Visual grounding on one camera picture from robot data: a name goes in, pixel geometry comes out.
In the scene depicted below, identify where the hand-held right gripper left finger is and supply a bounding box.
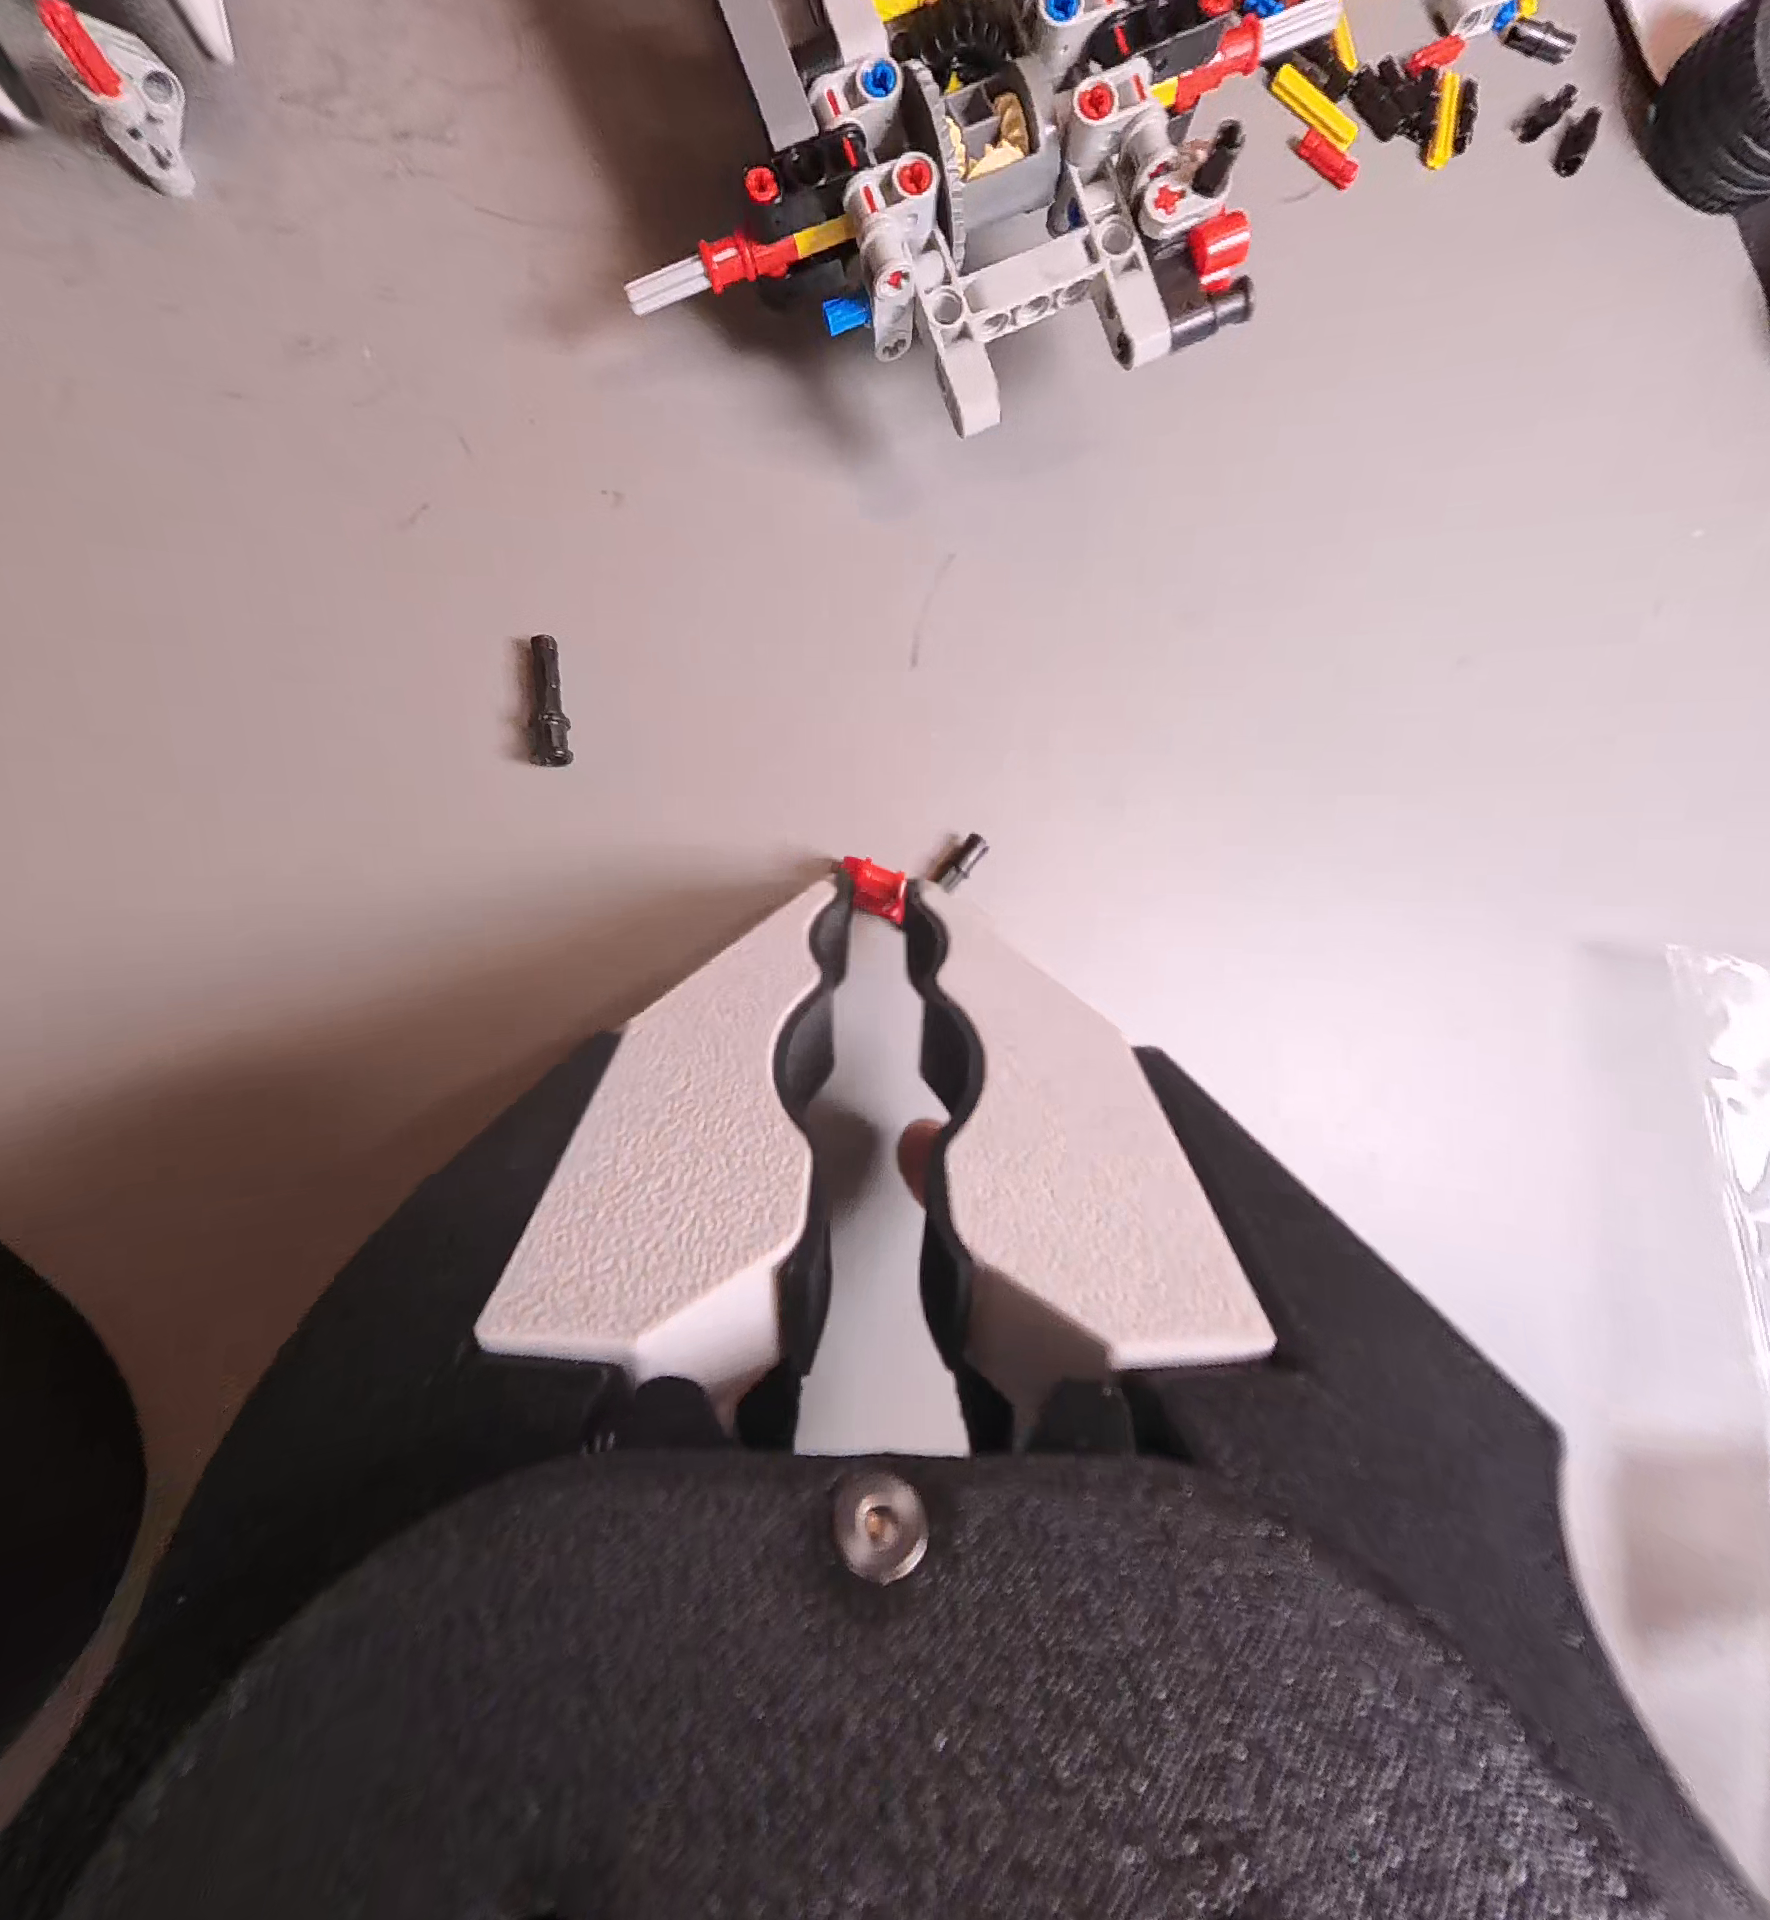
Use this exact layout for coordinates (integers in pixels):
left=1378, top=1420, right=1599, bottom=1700
left=472, top=877, right=845, bottom=1452

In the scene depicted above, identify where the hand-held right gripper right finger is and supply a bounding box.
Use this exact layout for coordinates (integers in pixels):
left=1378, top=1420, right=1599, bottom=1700
left=903, top=898, right=1277, bottom=1452

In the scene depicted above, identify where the grey lego connector piece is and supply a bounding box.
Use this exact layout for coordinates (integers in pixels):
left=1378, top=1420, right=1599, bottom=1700
left=36, top=0, right=199, bottom=201

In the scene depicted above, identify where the long black lego pin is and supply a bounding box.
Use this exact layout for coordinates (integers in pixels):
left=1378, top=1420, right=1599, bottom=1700
left=520, top=635, right=575, bottom=771

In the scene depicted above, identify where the lego car chassis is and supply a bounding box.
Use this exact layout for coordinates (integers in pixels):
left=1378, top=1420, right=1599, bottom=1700
left=621, top=0, right=1353, bottom=441

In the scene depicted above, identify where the cluster of small lego pieces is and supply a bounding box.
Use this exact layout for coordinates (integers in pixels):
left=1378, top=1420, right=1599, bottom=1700
left=1265, top=0, right=1519, bottom=191

